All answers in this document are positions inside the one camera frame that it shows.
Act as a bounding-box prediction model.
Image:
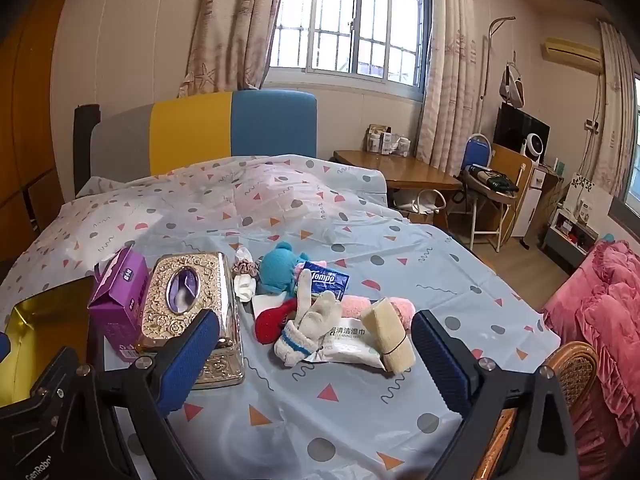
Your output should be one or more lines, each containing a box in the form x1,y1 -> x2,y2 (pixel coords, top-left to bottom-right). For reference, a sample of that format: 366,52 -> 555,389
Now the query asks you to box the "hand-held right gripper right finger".
411,309 -> 582,480

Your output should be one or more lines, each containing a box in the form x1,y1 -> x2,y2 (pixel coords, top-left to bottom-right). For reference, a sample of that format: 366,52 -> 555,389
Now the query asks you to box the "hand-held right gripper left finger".
75,308 -> 223,480

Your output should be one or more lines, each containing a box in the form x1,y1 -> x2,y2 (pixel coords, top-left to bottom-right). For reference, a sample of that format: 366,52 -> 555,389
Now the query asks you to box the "gold foil box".
0,277 -> 98,408

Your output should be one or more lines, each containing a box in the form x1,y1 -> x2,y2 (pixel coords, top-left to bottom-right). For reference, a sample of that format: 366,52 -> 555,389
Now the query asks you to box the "pink towel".
340,294 -> 416,333

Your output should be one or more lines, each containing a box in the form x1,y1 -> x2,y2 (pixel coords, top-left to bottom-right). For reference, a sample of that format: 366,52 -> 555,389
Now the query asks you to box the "white wet wipes packet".
304,316 -> 387,373

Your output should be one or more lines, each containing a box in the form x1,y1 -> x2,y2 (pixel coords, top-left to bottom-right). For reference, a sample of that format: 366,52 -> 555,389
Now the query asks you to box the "red sock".
254,297 -> 301,346

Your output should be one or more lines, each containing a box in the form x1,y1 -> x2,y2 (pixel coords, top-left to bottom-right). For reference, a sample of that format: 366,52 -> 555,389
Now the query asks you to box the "blue plush toy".
257,241 -> 309,300

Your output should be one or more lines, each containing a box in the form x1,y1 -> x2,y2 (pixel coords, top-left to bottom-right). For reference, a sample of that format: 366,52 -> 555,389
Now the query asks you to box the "blue tissue packet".
303,260 -> 352,297

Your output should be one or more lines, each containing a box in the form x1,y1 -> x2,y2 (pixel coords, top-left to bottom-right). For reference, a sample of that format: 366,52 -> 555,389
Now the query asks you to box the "beige sponge with band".
360,297 -> 417,374

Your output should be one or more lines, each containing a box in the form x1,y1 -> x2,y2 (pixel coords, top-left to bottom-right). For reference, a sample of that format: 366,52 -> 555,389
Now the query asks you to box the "gold ornate tissue box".
134,252 -> 247,391

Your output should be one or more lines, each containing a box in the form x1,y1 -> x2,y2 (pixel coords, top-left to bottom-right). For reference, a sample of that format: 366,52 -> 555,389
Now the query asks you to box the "white cloth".
234,247 -> 258,303

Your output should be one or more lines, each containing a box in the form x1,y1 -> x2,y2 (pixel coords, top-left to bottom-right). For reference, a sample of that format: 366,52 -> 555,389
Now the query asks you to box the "purple tissue box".
88,247 -> 152,363

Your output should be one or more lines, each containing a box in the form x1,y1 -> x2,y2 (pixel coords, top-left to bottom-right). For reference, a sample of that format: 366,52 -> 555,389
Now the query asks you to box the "patterned plastic bed sheet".
0,154 -> 563,480

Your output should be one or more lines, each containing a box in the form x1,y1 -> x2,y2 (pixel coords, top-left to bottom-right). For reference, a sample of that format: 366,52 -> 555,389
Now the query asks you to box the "wicker chair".
467,341 -> 601,480

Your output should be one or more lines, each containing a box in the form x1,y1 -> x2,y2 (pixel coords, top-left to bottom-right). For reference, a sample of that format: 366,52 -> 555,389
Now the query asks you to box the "white tote bag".
394,189 -> 447,217

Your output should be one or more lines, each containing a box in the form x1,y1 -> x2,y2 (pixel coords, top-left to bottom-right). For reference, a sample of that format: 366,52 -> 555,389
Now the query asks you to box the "pink ruffled bedding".
542,239 -> 640,448

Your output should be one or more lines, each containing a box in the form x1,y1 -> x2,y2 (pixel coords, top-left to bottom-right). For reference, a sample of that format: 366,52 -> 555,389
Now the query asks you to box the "small grey cabinet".
541,208 -> 599,273

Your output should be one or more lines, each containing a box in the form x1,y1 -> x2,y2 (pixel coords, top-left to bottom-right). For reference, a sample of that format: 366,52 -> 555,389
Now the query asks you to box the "white narrow cabinet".
519,164 -> 547,250

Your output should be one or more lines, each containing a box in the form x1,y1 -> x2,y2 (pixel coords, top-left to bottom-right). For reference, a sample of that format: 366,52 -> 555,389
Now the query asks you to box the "black bag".
462,164 -> 521,196

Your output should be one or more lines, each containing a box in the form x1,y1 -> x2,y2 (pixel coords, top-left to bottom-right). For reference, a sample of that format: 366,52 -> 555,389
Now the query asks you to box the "wooden board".
487,144 -> 534,241

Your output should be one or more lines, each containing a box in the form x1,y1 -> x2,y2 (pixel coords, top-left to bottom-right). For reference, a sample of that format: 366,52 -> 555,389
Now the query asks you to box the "wooden wardrobe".
0,0 -> 83,281

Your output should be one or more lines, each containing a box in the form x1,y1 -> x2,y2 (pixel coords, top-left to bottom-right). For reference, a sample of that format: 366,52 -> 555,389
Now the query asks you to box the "wooden desk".
332,150 -> 463,231

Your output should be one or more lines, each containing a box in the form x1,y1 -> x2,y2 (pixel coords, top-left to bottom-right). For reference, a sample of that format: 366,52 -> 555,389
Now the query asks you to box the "blue folding chair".
447,132 -> 518,253

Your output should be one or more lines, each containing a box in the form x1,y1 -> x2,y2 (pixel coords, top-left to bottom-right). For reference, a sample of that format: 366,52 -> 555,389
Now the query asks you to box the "grey yellow blue headboard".
90,89 -> 318,178

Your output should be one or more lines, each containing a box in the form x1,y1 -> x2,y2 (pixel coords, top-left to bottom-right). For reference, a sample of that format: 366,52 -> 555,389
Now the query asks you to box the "white round fan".
520,132 -> 549,164

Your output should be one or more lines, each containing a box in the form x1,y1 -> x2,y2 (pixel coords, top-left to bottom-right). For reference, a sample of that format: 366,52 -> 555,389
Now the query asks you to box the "black television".
494,102 -> 551,161

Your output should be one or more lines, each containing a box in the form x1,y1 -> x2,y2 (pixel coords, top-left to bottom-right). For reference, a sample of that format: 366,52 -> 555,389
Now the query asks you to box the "beige patterned curtain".
592,20 -> 640,198
416,0 -> 488,163
180,0 -> 296,98

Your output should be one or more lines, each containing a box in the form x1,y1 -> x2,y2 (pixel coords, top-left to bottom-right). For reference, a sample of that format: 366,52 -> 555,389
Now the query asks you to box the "hanging grey bag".
500,61 -> 526,109

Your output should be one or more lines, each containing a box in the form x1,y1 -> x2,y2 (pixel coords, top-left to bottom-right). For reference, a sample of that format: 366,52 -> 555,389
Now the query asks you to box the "side glass window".
622,74 -> 640,213

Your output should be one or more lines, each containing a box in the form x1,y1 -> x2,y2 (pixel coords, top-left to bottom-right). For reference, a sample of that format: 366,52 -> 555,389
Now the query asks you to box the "metal hanger pole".
480,15 -> 517,103

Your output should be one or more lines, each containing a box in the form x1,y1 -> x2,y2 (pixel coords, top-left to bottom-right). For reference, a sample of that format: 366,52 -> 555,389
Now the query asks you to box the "beige air conditioner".
544,36 -> 604,72

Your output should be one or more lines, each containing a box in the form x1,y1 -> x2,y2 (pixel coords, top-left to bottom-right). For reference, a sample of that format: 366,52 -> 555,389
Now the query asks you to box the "barred glass window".
265,0 -> 433,93

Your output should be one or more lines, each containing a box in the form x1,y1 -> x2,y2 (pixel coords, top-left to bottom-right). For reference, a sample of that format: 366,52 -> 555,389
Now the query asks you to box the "black bed post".
73,104 -> 102,196

